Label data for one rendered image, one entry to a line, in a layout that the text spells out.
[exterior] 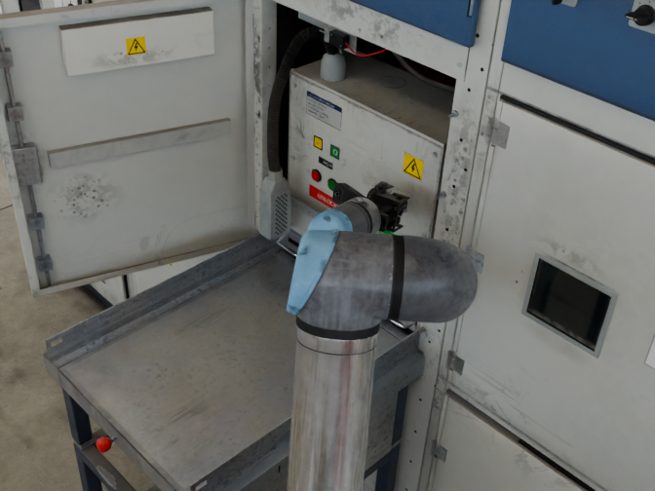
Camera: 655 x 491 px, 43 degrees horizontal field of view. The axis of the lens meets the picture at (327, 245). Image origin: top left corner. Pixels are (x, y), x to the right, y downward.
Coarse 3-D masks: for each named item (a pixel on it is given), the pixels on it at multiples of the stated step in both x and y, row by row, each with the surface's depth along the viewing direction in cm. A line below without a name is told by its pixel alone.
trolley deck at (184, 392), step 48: (240, 288) 221; (288, 288) 222; (144, 336) 205; (192, 336) 206; (240, 336) 206; (288, 336) 207; (384, 336) 209; (96, 384) 191; (144, 384) 192; (192, 384) 193; (240, 384) 193; (288, 384) 194; (384, 384) 195; (144, 432) 181; (192, 432) 181; (240, 432) 182; (192, 480) 171; (240, 480) 171
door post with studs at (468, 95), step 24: (480, 24) 153; (480, 48) 155; (480, 72) 157; (456, 96) 164; (480, 96) 160; (456, 120) 167; (456, 144) 169; (456, 168) 171; (456, 192) 174; (456, 216) 177; (456, 240) 180; (432, 336) 198; (432, 360) 202; (432, 384) 206; (408, 480) 230
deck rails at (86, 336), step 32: (224, 256) 224; (256, 256) 232; (160, 288) 212; (192, 288) 220; (96, 320) 201; (128, 320) 209; (64, 352) 198; (384, 352) 194; (256, 448) 173; (224, 480) 169
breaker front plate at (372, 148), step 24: (336, 96) 196; (312, 120) 206; (360, 120) 193; (384, 120) 187; (312, 144) 210; (336, 144) 203; (360, 144) 197; (384, 144) 191; (408, 144) 185; (432, 144) 180; (312, 168) 214; (336, 168) 206; (360, 168) 200; (384, 168) 194; (432, 168) 182; (360, 192) 204; (408, 192) 191; (432, 192) 185; (408, 216) 194; (432, 216) 188
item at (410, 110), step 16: (320, 64) 208; (352, 64) 209; (368, 64) 210; (384, 64) 210; (320, 80) 201; (352, 80) 202; (368, 80) 202; (384, 80) 203; (400, 80) 203; (416, 80) 203; (352, 96) 194; (368, 96) 195; (384, 96) 195; (400, 96) 196; (416, 96) 196; (432, 96) 196; (448, 96) 197; (384, 112) 188; (400, 112) 189; (416, 112) 190; (432, 112) 190; (448, 112) 190; (416, 128) 183; (432, 128) 184; (448, 128) 184; (288, 176) 223; (432, 224) 189
